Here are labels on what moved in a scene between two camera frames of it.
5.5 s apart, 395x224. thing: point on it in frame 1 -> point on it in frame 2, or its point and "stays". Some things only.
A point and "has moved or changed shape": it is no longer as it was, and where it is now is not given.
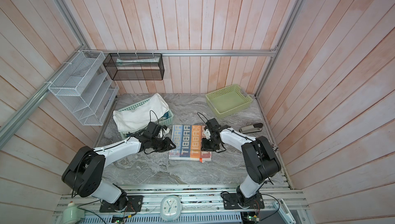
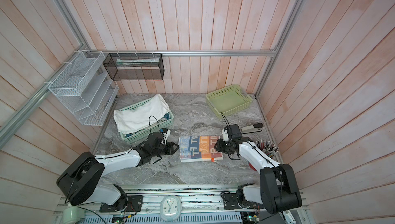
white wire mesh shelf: (84, 86) stays
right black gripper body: (210, 144) -> (224, 146)
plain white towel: (151, 111) stays
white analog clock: (170, 208) stays
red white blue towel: (186, 139) has moved or changed shape
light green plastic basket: (227, 100) stays
